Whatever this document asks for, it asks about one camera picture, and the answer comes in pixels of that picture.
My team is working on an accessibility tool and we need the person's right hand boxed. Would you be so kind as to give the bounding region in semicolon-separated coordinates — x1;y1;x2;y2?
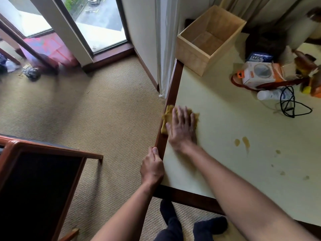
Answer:
166;106;197;151

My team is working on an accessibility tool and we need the person's left hand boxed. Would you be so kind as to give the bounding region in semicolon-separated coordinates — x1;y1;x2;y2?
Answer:
140;146;165;186

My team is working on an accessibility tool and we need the yellow cleaning cloth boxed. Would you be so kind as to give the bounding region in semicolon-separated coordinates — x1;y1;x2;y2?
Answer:
160;105;200;135

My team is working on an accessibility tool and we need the dark wood framed table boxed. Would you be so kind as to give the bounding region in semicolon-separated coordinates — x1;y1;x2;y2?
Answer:
153;32;321;236

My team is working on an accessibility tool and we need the person's left forearm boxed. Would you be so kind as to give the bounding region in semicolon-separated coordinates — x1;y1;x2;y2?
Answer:
91;182;161;241

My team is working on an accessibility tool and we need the person's right forearm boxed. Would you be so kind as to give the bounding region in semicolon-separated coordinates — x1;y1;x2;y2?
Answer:
181;144;319;241

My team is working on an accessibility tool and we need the brown liquid spill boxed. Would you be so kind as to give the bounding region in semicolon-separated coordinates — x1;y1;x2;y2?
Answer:
234;136;251;154

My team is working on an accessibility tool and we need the person's left foot dark sock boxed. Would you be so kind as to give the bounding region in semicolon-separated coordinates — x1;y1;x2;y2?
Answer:
154;199;184;241

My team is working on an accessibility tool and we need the person's foot dark sock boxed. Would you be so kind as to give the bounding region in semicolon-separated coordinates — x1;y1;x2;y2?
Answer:
193;216;229;241
154;199;184;241

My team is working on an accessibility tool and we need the white sheer curtain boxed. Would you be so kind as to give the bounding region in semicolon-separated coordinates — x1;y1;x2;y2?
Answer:
155;0;181;99

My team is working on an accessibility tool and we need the light wooden open box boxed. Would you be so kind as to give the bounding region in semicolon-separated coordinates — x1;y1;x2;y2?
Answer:
175;5;247;77

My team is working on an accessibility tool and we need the white plastic bottle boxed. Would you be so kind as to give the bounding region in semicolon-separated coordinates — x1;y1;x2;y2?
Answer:
256;89;293;101

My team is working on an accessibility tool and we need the white orange product box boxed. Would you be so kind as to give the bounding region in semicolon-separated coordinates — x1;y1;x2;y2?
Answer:
237;61;286;89

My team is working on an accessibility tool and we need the blue white soap packet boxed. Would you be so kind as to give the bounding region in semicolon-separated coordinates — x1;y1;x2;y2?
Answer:
246;52;274;63

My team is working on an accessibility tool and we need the person's right foot dark sock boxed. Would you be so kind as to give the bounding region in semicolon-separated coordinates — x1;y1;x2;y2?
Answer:
193;216;229;241

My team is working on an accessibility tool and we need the black bag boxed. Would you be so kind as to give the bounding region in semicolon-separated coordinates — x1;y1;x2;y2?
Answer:
245;27;290;59

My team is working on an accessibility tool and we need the glass balcony door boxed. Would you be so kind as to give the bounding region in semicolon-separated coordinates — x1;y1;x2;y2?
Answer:
0;0;134;70

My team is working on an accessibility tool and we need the dark wood chair black seat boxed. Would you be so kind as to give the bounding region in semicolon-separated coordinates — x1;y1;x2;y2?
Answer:
0;134;104;241

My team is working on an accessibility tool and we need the beige heavy curtain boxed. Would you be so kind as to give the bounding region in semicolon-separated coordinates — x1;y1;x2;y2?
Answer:
213;0;321;29

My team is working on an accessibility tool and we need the white cylindrical roll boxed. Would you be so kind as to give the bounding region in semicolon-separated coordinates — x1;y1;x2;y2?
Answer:
287;7;321;49

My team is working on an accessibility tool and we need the pink red fabric bundle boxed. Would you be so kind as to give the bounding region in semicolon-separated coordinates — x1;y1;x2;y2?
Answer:
20;32;79;69

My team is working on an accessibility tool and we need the dark patterned cloth item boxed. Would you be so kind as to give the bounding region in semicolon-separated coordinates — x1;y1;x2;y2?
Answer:
21;66;42;81

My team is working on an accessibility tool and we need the red brown strap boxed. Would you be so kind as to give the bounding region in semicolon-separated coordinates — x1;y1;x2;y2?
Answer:
230;73;310;92

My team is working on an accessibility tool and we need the black cable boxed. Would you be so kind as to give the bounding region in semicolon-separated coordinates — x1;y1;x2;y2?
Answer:
279;85;313;118

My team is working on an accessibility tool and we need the dark wooden rail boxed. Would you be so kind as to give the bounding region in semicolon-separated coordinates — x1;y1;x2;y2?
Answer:
0;19;59;74

